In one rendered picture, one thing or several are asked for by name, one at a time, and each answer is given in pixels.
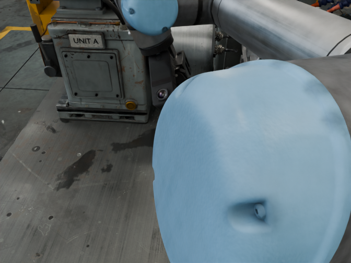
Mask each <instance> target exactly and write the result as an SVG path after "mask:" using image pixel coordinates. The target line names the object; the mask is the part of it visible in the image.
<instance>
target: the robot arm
mask: <svg viewBox="0 0 351 263"><path fill-rule="evenodd" d="M114 2H115V4H116V6H117V8H118V10H119V12H120V14H121V16H122V18H123V20H124V22H125V24H126V26H127V28H128V29H129V32H128V34H129V36H132V37H133V39H134V41H135V43H136V45H137V47H138V48H139V50H140V52H141V54H142V55H143V56H149V57H148V61H149V72H150V83H151V94H152V101H153V105H154V106H155V107H156V108H157V109H158V110H161V113H160V115H159V119H158V122H157V126H156V131H155V137H154V145H153V169H154V173H155V180H154V181H153V189H154V200H155V207H156V214H157V219H158V224H159V228H160V233H161V237H162V240H163V244H164V246H165V249H166V252H167V255H168V258H169V260H170V263H351V20H349V19H346V18H343V17H341V16H338V15H335V14H332V13H330V12H327V11H325V10H321V9H319V8H316V7H313V6H311V5H308V4H305V3H303V2H300V1H297V0H114ZM197 25H215V26H217V27H218V28H219V29H221V30H222V31H223V32H225V33H227V34H228V35H229V36H231V37H232V38H233V39H235V40H236V41H238V42H239V43H240V44H242V45H243V46H244V47H246V48H247V49H248V50H250V51H251V52H253V53H254V54H255V55H257V56H258V57H259V58H261V59H262V60H255V61H249V62H245V63H241V64H238V65H236V66H234V67H231V68H229V69H223V70H217V71H211V72H207V73H202V74H199V75H196V76H194V77H192V78H191V77H189V78H188V75H187V73H186V68H185V65H186V67H187V70H188V72H189V75H191V68H190V65H189V62H188V60H187V58H186V55H185V53H184V51H179V52H176V51H175V48H174V46H173V44H172V43H173V41H174V39H173V36H172V34H171V27H183V26H197ZM179 54H181V55H179ZM185 60H186V61H185Z"/></svg>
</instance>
